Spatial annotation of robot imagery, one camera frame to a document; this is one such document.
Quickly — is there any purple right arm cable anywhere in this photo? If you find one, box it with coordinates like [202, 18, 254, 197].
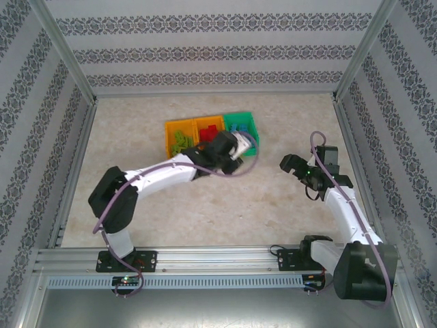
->
[309, 131, 393, 310]

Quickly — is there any aluminium frame leg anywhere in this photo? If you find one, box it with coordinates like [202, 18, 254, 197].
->
[16, 271, 48, 328]
[392, 270, 432, 328]

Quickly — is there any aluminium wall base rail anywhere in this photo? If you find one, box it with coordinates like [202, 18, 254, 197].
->
[92, 89, 337, 99]

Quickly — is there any aluminium frame post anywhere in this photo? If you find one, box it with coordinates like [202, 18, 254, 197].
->
[29, 0, 99, 103]
[331, 0, 399, 103]

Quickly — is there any slotted grey cable tray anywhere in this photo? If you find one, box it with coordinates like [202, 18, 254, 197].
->
[46, 275, 307, 290]

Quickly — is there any circuit board with green light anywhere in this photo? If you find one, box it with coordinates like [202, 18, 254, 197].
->
[111, 275, 143, 286]

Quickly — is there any thin black right gripper cable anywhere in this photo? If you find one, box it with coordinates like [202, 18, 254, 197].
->
[305, 186, 325, 203]

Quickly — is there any green plastic bin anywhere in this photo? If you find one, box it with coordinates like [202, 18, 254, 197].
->
[223, 110, 261, 157]

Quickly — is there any orange plastic bin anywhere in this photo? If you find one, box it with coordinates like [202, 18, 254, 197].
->
[192, 115, 229, 145]
[164, 118, 199, 159]

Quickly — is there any circuit board with orange light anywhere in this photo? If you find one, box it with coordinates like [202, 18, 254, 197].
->
[302, 273, 328, 286]

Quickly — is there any aluminium side rail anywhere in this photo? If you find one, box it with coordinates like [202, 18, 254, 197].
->
[333, 97, 389, 245]
[47, 98, 99, 249]

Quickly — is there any grey metal panel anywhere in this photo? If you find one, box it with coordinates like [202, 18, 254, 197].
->
[36, 288, 417, 328]

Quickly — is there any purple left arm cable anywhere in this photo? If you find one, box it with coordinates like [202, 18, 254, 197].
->
[92, 131, 260, 299]

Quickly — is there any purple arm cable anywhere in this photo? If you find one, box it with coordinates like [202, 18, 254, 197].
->
[92, 131, 260, 299]
[309, 131, 393, 310]

